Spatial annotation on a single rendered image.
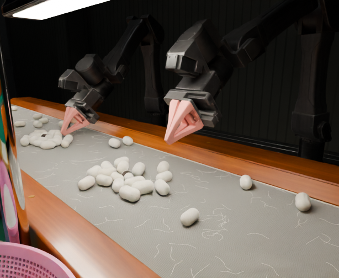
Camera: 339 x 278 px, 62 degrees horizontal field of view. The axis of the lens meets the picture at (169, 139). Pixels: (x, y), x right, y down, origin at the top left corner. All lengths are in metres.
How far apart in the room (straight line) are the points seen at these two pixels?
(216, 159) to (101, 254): 0.35
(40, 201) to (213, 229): 0.23
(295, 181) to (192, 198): 0.18
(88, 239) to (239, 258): 0.16
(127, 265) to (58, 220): 0.12
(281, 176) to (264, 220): 0.14
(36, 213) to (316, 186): 0.41
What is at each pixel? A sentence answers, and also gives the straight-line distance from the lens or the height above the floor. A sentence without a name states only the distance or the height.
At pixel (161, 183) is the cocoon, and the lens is 0.46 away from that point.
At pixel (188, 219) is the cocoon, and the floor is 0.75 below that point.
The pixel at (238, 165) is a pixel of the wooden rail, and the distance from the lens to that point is 0.56.
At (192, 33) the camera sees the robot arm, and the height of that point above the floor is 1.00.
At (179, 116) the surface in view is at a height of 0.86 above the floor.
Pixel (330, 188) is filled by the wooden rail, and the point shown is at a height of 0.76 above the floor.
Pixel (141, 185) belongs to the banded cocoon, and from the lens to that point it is 0.45.
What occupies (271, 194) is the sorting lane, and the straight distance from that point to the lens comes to 0.49.
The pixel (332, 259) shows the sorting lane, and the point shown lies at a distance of 0.37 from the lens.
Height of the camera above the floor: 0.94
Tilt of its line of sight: 15 degrees down
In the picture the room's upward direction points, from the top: straight up
